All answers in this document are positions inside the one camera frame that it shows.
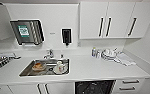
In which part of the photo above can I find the dish soap bottle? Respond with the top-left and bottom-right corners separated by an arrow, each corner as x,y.
91,46 -> 98,58

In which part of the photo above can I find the bowl with orange food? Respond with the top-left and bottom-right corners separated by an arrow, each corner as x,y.
31,61 -> 48,72

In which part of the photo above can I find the stainless steel sink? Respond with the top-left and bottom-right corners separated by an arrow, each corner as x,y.
18,57 -> 72,78

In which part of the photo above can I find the stainless steel dishwasher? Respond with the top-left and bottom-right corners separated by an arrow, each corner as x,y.
73,79 -> 117,94

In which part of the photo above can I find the black soap dispenser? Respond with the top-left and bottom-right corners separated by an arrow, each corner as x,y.
60,27 -> 73,47

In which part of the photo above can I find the small clear jar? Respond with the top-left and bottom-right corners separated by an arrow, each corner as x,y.
96,49 -> 102,59

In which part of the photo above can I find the white cup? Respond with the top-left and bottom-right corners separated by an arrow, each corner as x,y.
56,60 -> 65,69

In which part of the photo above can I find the white sink base cabinet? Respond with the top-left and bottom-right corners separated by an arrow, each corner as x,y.
6,81 -> 76,94

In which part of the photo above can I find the steel paper towel dispenser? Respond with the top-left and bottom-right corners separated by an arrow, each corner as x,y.
9,18 -> 46,46

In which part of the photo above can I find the small countertop soap pump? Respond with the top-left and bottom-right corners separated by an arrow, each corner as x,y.
59,52 -> 64,60

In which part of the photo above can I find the stack of white plates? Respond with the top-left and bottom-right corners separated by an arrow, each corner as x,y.
101,47 -> 121,62

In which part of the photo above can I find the chrome sink faucet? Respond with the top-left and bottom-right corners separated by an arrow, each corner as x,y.
43,48 -> 56,61

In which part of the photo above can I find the dish drying rack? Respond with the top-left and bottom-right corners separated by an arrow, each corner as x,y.
0,52 -> 23,73

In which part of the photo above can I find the white plate in sink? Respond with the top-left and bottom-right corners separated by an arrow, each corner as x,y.
53,64 -> 69,75

